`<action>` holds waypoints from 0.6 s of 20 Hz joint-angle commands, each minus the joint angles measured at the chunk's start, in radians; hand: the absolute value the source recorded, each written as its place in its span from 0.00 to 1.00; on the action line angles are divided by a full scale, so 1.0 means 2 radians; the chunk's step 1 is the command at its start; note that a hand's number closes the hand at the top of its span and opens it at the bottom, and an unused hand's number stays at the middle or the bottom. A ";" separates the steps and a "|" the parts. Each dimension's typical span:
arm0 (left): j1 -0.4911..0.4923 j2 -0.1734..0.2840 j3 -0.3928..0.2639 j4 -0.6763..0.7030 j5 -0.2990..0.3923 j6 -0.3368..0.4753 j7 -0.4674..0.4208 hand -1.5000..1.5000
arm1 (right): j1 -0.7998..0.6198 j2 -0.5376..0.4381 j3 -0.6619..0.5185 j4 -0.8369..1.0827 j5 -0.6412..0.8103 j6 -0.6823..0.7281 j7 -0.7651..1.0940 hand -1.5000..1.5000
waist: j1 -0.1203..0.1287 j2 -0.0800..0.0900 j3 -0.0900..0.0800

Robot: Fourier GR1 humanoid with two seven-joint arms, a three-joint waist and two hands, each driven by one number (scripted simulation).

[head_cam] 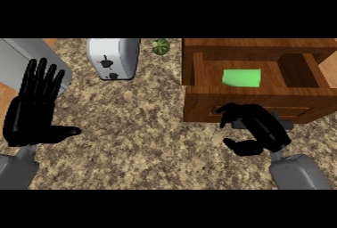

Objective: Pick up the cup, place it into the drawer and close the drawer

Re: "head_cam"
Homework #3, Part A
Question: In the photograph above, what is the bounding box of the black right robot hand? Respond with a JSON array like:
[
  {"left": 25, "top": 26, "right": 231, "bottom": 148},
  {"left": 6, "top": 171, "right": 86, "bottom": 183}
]
[{"left": 215, "top": 102, "right": 294, "bottom": 158}]

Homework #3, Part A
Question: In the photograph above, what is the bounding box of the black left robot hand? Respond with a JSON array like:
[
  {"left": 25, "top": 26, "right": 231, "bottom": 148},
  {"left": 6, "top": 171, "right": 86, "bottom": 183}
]
[{"left": 2, "top": 57, "right": 83, "bottom": 148}]

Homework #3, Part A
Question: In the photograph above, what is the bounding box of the brown wooden drawer front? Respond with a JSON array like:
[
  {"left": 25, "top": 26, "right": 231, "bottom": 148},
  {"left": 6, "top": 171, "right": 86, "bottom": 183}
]
[{"left": 182, "top": 85, "right": 337, "bottom": 125}]

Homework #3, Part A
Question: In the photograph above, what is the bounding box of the brown wooden drawer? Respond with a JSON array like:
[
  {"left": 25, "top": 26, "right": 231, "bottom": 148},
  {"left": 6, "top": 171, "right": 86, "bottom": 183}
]
[
  {"left": 182, "top": 52, "right": 336, "bottom": 89},
  {"left": 182, "top": 85, "right": 337, "bottom": 125}
]

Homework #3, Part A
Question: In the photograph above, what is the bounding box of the green cup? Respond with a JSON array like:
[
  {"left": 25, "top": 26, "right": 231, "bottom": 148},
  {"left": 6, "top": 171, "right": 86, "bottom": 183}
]
[{"left": 222, "top": 68, "right": 263, "bottom": 88}]

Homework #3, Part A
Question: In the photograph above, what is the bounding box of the grey appliance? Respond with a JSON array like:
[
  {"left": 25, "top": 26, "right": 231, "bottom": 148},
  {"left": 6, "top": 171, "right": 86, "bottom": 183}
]
[{"left": 0, "top": 37, "right": 74, "bottom": 96}]

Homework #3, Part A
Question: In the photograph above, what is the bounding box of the brown wooden cabinet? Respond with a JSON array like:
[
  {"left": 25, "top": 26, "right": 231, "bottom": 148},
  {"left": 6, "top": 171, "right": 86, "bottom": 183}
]
[{"left": 182, "top": 37, "right": 337, "bottom": 65}]

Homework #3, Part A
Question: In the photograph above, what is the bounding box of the white toaster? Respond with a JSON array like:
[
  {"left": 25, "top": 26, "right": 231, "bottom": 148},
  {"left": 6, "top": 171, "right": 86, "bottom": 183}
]
[{"left": 86, "top": 37, "right": 142, "bottom": 81}]

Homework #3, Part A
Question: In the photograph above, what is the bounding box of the green round cactus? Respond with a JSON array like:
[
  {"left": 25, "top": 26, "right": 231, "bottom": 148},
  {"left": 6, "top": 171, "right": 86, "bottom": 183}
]
[{"left": 151, "top": 37, "right": 172, "bottom": 56}]

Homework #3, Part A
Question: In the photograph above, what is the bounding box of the grey drawer handle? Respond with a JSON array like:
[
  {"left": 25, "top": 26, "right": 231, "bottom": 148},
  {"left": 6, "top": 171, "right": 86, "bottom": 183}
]
[{"left": 231, "top": 110, "right": 296, "bottom": 130}]

